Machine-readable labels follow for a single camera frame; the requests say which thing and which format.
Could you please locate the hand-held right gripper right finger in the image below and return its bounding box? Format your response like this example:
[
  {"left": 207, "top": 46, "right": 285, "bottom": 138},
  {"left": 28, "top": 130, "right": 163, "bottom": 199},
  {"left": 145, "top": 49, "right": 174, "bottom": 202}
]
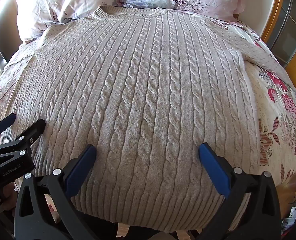
[{"left": 198, "top": 142, "right": 281, "bottom": 240}]

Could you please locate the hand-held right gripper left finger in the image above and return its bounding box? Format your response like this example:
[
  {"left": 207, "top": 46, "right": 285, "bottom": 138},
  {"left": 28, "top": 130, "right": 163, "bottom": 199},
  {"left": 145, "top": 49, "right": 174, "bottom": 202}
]
[{"left": 14, "top": 144, "right": 97, "bottom": 240}]

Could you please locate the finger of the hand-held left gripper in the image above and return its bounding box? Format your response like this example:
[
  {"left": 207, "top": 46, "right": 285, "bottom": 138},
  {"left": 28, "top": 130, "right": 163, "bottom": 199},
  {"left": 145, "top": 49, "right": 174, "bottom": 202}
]
[
  {"left": 0, "top": 113, "right": 17, "bottom": 146},
  {"left": 0, "top": 119, "right": 47, "bottom": 155}
]

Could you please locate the beige cable-knit sweater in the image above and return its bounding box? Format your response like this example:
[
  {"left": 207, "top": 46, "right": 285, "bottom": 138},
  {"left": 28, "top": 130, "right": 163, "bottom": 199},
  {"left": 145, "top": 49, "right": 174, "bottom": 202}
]
[{"left": 0, "top": 5, "right": 296, "bottom": 233}]

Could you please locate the cream floral bedsheet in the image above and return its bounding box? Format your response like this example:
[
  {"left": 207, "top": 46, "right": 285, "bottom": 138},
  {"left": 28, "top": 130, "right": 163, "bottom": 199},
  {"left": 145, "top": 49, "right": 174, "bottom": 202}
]
[{"left": 0, "top": 12, "right": 296, "bottom": 189}]

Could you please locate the dark grey board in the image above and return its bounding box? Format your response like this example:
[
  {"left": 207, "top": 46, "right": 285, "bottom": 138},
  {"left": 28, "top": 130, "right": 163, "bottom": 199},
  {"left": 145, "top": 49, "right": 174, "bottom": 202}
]
[{"left": 0, "top": 0, "right": 22, "bottom": 64}]

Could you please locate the wooden glass-pane door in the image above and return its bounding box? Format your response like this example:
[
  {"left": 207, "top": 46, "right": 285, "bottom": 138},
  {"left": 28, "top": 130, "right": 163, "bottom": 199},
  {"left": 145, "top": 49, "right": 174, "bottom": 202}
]
[{"left": 261, "top": 0, "right": 296, "bottom": 90}]

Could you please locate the pink floral pillow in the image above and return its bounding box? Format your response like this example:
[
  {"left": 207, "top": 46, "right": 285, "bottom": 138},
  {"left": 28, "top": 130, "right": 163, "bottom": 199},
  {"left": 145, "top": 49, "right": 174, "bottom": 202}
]
[{"left": 16, "top": 0, "right": 125, "bottom": 43}]

